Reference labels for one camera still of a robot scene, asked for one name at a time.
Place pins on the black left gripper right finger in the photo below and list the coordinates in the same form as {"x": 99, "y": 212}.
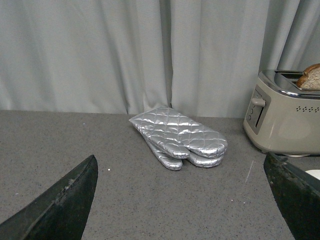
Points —
{"x": 297, "y": 195}

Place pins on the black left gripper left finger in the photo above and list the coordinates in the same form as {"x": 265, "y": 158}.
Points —
{"x": 59, "y": 213}

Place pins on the brown bread slice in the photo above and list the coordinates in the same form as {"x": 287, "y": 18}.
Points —
{"x": 310, "y": 80}

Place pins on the beige two-slot toaster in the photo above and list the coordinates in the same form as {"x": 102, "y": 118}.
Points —
{"x": 290, "y": 121}

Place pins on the beige toaster lever knob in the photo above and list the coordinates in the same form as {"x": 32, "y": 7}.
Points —
{"x": 259, "y": 102}

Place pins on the white round plate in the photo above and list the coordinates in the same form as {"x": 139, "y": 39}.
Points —
{"x": 314, "y": 172}

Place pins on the lower silver quilted oven mitt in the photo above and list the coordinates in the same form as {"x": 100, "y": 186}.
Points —
{"x": 175, "y": 164}

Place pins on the silver quilted oven mitt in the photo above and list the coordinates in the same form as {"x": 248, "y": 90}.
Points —
{"x": 175, "y": 164}
{"x": 178, "y": 135}

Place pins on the upper silver quilted oven mitt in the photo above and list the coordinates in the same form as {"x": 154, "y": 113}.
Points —
{"x": 178, "y": 135}

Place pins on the grey curtain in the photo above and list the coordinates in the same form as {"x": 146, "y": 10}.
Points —
{"x": 201, "y": 57}

